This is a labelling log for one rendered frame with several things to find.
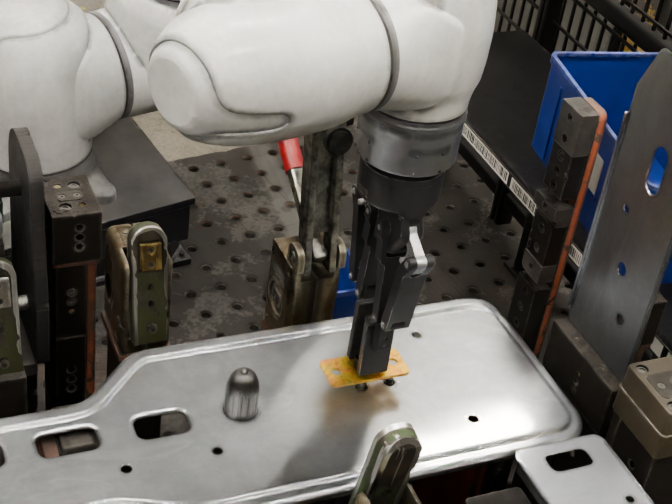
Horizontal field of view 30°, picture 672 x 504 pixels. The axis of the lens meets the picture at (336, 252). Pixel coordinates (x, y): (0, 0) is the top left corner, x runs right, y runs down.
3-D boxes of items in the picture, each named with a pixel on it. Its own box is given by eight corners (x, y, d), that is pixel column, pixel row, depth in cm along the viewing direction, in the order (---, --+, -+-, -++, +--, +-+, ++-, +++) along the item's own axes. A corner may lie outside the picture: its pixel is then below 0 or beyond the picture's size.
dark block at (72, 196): (54, 516, 144) (51, 216, 120) (41, 473, 149) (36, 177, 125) (97, 507, 146) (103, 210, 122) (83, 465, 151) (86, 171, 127)
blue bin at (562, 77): (619, 286, 138) (651, 188, 130) (526, 141, 161) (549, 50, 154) (752, 281, 142) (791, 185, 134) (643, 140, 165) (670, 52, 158)
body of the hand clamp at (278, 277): (262, 505, 149) (292, 271, 129) (243, 465, 154) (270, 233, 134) (308, 495, 152) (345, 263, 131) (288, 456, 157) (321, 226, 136)
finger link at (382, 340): (392, 301, 116) (406, 320, 114) (385, 343, 119) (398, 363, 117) (378, 303, 116) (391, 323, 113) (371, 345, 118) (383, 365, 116)
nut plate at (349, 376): (331, 388, 119) (333, 379, 119) (317, 362, 122) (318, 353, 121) (411, 374, 122) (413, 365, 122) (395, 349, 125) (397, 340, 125)
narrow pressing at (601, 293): (620, 388, 128) (720, 96, 109) (563, 318, 137) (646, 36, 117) (625, 387, 129) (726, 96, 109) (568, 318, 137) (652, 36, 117)
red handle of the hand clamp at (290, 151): (303, 259, 128) (267, 121, 133) (297, 267, 130) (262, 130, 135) (340, 254, 130) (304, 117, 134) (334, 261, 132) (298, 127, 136)
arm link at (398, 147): (387, 130, 100) (377, 192, 103) (487, 119, 103) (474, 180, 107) (344, 75, 106) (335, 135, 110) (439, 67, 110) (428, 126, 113)
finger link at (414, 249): (413, 197, 110) (440, 226, 106) (406, 247, 113) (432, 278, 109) (388, 200, 109) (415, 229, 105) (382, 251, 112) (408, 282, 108)
